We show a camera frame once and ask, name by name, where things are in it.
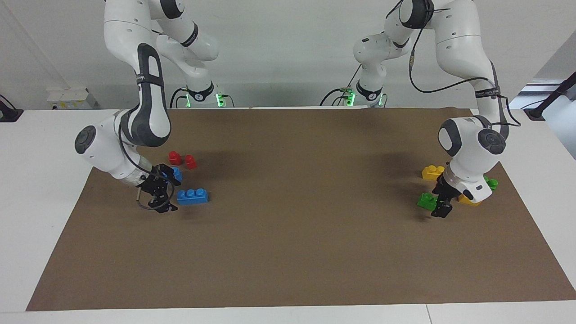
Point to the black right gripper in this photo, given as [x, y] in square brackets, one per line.
[157, 177]

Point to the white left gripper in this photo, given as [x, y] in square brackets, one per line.
[472, 186]

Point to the green two-stud toy brick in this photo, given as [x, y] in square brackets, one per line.
[425, 201]
[492, 183]

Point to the blue three-stud toy brick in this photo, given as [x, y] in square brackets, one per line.
[177, 173]
[192, 196]

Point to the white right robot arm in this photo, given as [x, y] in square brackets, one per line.
[148, 112]

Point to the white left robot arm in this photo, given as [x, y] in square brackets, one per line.
[463, 45]

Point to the yellow two-stud toy brick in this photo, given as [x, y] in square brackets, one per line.
[468, 200]
[433, 172]

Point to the red single-stud toy brick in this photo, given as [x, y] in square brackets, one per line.
[191, 161]
[175, 157]

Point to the brown paper table mat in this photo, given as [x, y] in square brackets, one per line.
[292, 247]

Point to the black slanted stand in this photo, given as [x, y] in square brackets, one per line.
[551, 96]

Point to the white wall box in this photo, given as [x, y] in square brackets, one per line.
[72, 98]

